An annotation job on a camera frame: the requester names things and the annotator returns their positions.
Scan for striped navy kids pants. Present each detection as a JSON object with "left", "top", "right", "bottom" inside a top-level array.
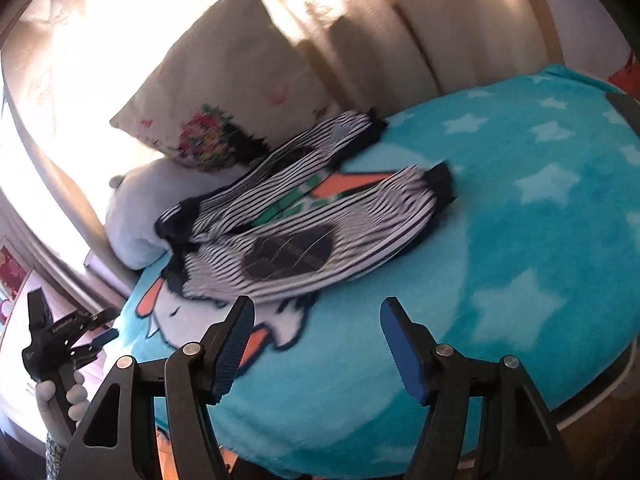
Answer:
[{"left": 156, "top": 110, "right": 454, "bottom": 304}]

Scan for grey knit sleeve forearm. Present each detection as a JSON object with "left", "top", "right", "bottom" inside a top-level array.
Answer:
[{"left": 46, "top": 434, "right": 67, "bottom": 480}]

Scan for left gloved hand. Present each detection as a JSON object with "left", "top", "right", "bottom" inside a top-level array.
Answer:
[{"left": 34, "top": 368, "right": 91, "bottom": 449}]

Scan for pale blue plush pillow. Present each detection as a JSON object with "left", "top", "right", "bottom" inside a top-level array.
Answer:
[{"left": 104, "top": 158, "right": 248, "bottom": 271}]

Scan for teal cartoon fleece blanket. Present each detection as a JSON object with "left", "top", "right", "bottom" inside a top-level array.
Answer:
[{"left": 102, "top": 63, "right": 640, "bottom": 478}]

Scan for beige padded headboard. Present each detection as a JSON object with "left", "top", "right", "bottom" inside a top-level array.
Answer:
[{"left": 1, "top": 0, "right": 563, "bottom": 309}]

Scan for white floral butterfly pillow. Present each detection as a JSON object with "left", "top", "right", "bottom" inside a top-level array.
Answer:
[{"left": 111, "top": 0, "right": 341, "bottom": 171}]

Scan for red orange object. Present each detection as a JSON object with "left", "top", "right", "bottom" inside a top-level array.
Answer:
[{"left": 608, "top": 52, "right": 640, "bottom": 101}]

